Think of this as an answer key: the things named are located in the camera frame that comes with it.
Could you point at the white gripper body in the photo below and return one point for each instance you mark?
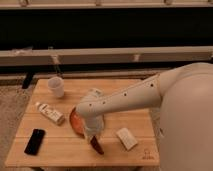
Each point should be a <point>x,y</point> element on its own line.
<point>93,126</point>

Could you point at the dried red pepper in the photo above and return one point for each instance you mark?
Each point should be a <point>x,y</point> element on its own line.
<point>96,146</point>

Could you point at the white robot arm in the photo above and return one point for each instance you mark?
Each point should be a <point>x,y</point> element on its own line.
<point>184,96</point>

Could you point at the white sponge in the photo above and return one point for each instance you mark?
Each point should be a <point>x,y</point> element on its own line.
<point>127,138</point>

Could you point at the wooden table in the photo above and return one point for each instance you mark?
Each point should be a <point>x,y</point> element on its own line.
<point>61,147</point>

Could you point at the white plastic cup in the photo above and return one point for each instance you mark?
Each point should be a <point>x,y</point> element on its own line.
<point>56,86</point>

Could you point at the black phone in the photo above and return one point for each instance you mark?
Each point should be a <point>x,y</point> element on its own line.
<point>34,142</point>

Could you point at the grey wall rail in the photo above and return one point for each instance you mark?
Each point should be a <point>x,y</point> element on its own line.
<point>104,55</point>

